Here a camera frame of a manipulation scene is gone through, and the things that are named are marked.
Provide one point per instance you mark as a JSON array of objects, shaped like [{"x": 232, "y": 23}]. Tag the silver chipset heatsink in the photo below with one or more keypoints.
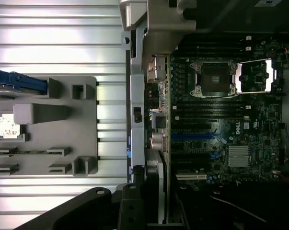
[{"x": 239, "y": 155}]

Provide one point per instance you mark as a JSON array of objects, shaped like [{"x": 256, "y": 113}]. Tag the metal socket cover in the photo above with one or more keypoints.
[{"x": 269, "y": 76}]

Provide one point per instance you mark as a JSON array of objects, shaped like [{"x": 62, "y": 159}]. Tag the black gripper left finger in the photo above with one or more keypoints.
[{"x": 131, "y": 213}]

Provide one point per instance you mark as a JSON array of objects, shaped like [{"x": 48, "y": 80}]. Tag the blue expansion slot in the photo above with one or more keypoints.
[{"x": 192, "y": 136}]

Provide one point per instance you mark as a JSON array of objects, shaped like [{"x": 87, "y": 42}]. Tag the green RAM stick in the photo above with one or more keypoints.
[{"x": 31, "y": 152}]

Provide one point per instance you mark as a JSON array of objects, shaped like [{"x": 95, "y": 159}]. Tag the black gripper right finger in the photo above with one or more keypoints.
[{"x": 189, "y": 210}]

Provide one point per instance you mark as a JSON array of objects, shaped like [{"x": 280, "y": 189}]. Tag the CPU socket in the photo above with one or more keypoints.
[{"x": 213, "y": 79}]

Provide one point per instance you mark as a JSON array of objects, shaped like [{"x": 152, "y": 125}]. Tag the green Dell motherboard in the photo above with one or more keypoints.
[{"x": 254, "y": 124}]

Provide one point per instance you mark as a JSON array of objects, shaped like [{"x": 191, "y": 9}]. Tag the grey parts rack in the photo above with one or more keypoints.
[{"x": 62, "y": 134}]

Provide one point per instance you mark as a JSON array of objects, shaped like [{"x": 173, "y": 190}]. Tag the silver CPU chip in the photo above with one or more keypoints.
[{"x": 7, "y": 127}]

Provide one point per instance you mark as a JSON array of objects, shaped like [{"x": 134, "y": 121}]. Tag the black open PC case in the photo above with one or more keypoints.
[{"x": 137, "y": 95}]

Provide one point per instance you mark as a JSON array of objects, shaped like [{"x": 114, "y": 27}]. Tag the hard disk with blue carrier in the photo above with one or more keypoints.
[{"x": 26, "y": 82}]

